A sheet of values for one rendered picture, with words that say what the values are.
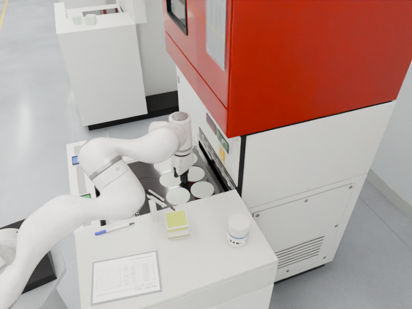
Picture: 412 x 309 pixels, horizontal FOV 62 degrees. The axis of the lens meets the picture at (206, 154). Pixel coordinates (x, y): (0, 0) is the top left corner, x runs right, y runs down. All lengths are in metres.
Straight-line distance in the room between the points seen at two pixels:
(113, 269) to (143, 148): 0.45
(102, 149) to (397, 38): 1.05
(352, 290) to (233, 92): 1.61
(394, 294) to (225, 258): 1.47
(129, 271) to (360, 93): 1.04
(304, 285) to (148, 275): 1.34
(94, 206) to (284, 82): 0.70
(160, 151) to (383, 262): 1.93
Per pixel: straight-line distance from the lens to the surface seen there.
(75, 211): 0.91
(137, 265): 1.17
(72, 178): 1.53
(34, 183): 3.11
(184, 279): 1.13
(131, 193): 0.91
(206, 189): 1.46
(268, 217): 1.62
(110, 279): 1.17
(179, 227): 1.16
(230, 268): 1.15
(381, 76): 1.45
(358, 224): 2.70
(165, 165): 1.58
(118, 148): 0.91
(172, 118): 1.27
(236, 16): 1.00
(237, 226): 1.13
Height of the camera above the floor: 1.94
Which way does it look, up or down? 40 degrees down
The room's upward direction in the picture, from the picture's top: 1 degrees counter-clockwise
